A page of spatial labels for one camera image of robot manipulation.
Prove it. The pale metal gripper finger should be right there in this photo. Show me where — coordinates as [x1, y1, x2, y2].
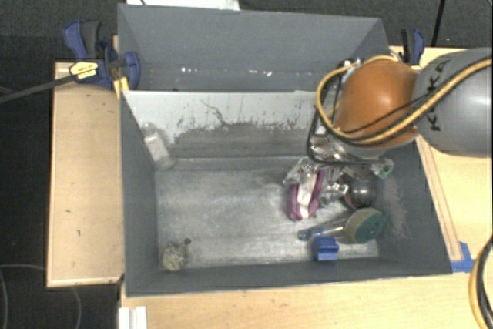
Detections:
[283, 160, 321, 186]
[322, 180, 350, 205]

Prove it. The grey metal ball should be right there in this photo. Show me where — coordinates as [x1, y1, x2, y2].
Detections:
[348, 176, 381, 210]

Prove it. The purple and white cloth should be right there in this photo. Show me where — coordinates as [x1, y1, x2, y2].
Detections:
[285, 170, 329, 223]

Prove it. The blue and silver small tool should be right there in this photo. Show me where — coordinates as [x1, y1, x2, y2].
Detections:
[298, 217, 347, 242]

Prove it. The green and tan round sponge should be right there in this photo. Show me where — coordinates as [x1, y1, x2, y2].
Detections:
[343, 206, 388, 245]

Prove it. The blue plastic block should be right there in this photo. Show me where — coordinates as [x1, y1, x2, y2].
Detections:
[310, 236, 341, 263]

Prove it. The grey metal bin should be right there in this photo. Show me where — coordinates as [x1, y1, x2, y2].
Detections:
[116, 3, 454, 297]

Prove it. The clear plastic bottle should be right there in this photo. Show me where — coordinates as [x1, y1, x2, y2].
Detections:
[141, 121, 177, 172]

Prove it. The speckled beige ball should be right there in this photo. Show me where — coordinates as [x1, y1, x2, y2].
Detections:
[160, 237, 193, 272]

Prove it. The pale wood flat board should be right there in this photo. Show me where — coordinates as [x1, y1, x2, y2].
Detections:
[45, 61, 126, 288]

